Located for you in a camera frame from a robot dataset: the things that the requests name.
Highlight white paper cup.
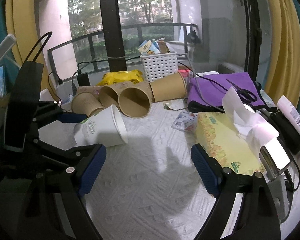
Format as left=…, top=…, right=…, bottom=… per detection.
left=74, top=104, right=128, bottom=147

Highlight brown paper cup left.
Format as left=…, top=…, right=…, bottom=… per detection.
left=99, top=81, right=133, bottom=109

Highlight brown paper cup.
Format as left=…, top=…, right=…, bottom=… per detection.
left=118, top=82, right=153, bottom=118
left=99, top=81, right=133, bottom=109
left=150, top=72, right=187, bottom=102

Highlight brown paper cup middle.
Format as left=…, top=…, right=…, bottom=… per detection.
left=118, top=82, right=153, bottom=118

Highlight brown paper cup right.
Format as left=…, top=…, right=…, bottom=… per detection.
left=150, top=72, right=187, bottom=102

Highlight brown paper bag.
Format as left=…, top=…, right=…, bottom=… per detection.
left=71, top=86, right=104, bottom=117

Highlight black power adapter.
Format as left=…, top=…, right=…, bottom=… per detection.
left=77, top=73, right=91, bottom=87

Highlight yellow plastic bag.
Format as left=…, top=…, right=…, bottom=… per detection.
left=97, top=69, right=143, bottom=86

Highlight yellow tissue box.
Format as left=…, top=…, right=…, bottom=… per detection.
left=196, top=112, right=266, bottom=176

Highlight white desk lamp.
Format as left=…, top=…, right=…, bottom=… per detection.
left=0, top=34, right=17, bottom=61

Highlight white basket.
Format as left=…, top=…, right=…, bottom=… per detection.
left=141, top=52, right=178, bottom=82

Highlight white tube bottle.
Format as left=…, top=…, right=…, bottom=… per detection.
left=277, top=95, right=300, bottom=134

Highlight yellow curtain left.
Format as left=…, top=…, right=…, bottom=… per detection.
left=5, top=0, right=53, bottom=98

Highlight yellow curtain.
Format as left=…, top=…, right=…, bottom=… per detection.
left=265, top=0, right=300, bottom=106
left=5, top=0, right=53, bottom=98

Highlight black scissors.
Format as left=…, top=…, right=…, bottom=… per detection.
left=227, top=79, right=258, bottom=103

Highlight purple cloth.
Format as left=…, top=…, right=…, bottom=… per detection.
left=187, top=72, right=267, bottom=113

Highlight yellow curtain right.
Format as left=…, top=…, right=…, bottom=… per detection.
left=265, top=0, right=300, bottom=106

